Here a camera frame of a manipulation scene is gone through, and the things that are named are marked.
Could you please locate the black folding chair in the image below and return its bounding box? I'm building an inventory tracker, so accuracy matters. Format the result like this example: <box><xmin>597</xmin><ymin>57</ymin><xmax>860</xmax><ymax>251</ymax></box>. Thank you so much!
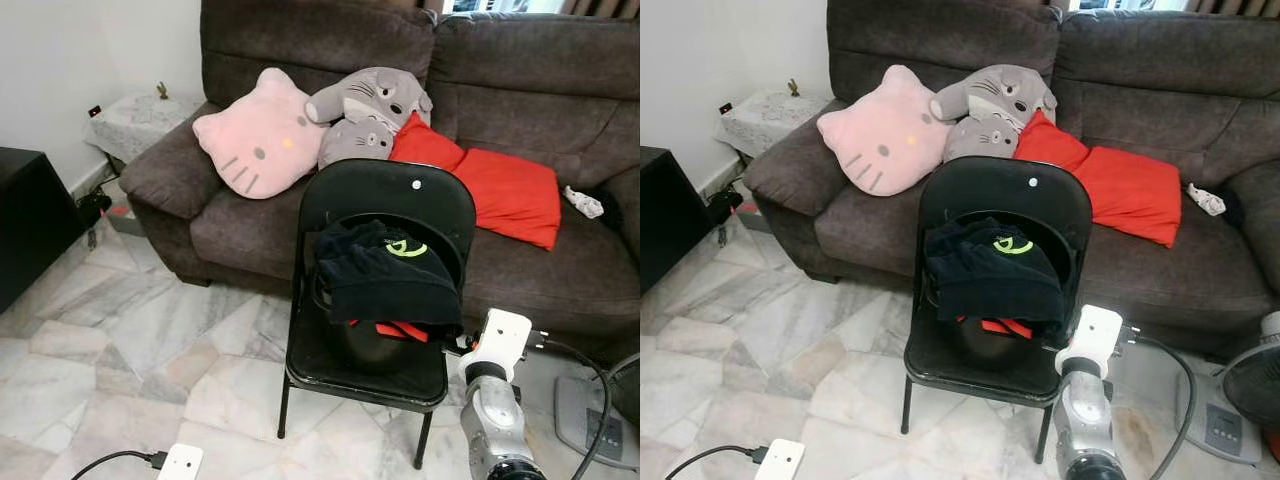
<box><xmin>277</xmin><ymin>157</ymin><xmax>479</xmax><ymax>470</ymax></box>
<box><xmin>899</xmin><ymin>154</ymin><xmax>1095</xmax><ymax>464</ymax></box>

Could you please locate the dark brown fabric sofa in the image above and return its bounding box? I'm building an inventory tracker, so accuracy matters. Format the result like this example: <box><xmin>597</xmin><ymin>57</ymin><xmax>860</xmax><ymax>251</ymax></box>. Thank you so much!
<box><xmin>117</xmin><ymin>0</ymin><xmax>641</xmax><ymax>353</ymax></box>
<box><xmin>741</xmin><ymin>0</ymin><xmax>1280</xmax><ymax>358</ymax></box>

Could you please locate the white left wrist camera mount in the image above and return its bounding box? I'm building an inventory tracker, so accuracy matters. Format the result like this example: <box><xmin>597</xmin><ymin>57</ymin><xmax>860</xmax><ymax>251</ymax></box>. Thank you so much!
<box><xmin>157</xmin><ymin>442</ymin><xmax>205</xmax><ymax>480</ymax></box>
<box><xmin>754</xmin><ymin>437</ymin><xmax>807</xmax><ymax>480</ymax></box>

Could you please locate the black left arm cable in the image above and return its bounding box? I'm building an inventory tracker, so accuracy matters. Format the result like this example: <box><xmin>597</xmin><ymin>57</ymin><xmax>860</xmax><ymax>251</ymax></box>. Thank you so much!
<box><xmin>69</xmin><ymin>449</ymin><xmax>167</xmax><ymax>480</ymax></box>
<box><xmin>664</xmin><ymin>444</ymin><xmax>769</xmax><ymax>480</ymax></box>

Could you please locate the grey red floor device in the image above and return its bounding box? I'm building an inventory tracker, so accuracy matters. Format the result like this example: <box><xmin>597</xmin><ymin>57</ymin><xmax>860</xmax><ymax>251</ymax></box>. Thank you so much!
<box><xmin>104</xmin><ymin>195</ymin><xmax>148</xmax><ymax>237</ymax></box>

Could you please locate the pink cat face pillow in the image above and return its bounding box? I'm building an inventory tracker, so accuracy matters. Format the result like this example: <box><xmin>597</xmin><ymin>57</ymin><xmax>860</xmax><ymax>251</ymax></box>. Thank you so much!
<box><xmin>191</xmin><ymin>66</ymin><xmax>332</xmax><ymax>200</ymax></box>
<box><xmin>816</xmin><ymin>64</ymin><xmax>954</xmax><ymax>198</ymax></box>

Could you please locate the red cushion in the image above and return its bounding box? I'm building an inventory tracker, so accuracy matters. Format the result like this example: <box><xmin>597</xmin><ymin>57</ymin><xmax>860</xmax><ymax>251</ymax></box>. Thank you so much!
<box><xmin>1074</xmin><ymin>146</ymin><xmax>1184</xmax><ymax>249</ymax></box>
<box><xmin>449</xmin><ymin>147</ymin><xmax>564</xmax><ymax>252</ymax></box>
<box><xmin>1012</xmin><ymin>109</ymin><xmax>1092</xmax><ymax>172</ymax></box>
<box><xmin>389</xmin><ymin>111</ymin><xmax>468</xmax><ymax>172</ymax></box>

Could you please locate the small white crumpled cloth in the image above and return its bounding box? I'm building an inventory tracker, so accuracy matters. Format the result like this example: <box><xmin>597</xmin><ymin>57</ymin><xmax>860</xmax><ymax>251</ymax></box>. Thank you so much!
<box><xmin>562</xmin><ymin>184</ymin><xmax>607</xmax><ymax>220</ymax></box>
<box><xmin>1186</xmin><ymin>181</ymin><xmax>1227</xmax><ymax>217</ymax></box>

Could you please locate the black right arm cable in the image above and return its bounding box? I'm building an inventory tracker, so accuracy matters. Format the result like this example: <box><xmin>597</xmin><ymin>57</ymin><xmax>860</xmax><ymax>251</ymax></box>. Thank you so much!
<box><xmin>528</xmin><ymin>334</ymin><xmax>614</xmax><ymax>480</ymax></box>
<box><xmin>1124</xmin><ymin>332</ymin><xmax>1199</xmax><ymax>480</ymax></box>

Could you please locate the grey black floor fan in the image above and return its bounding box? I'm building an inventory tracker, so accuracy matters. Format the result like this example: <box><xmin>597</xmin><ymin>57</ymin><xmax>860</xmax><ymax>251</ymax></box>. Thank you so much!
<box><xmin>553</xmin><ymin>350</ymin><xmax>641</xmax><ymax>473</ymax></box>
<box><xmin>1174</xmin><ymin>343</ymin><xmax>1280</xmax><ymax>468</ymax></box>

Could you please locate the side table white lace cloth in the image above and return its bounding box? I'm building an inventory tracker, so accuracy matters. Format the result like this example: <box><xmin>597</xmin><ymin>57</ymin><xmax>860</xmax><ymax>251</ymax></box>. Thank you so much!
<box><xmin>84</xmin><ymin>91</ymin><xmax>207</xmax><ymax>167</ymax></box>
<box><xmin>714</xmin><ymin>89</ymin><xmax>832</xmax><ymax>159</ymax></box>

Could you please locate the large grey Totoro plush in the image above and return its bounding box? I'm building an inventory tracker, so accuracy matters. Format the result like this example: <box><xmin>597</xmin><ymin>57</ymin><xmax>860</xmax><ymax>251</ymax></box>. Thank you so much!
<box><xmin>304</xmin><ymin>66</ymin><xmax>435</xmax><ymax>132</ymax></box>
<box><xmin>929</xmin><ymin>64</ymin><xmax>1059</xmax><ymax>128</ymax></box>

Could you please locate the small grey Totoro plush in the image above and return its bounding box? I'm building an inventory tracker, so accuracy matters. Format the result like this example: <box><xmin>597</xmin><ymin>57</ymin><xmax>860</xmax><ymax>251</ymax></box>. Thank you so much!
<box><xmin>317</xmin><ymin>114</ymin><xmax>397</xmax><ymax>170</ymax></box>
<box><xmin>942</xmin><ymin>113</ymin><xmax>1022</xmax><ymax>164</ymax></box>

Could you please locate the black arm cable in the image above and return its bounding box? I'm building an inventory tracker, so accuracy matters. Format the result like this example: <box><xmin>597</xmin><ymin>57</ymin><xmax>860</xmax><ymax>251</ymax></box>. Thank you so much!
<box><xmin>528</xmin><ymin>334</ymin><xmax>614</xmax><ymax>480</ymax></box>
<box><xmin>664</xmin><ymin>444</ymin><xmax>769</xmax><ymax>480</ymax></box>
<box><xmin>69</xmin><ymin>449</ymin><xmax>167</xmax><ymax>480</ymax></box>
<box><xmin>1124</xmin><ymin>332</ymin><xmax>1199</xmax><ymax>480</ymax></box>

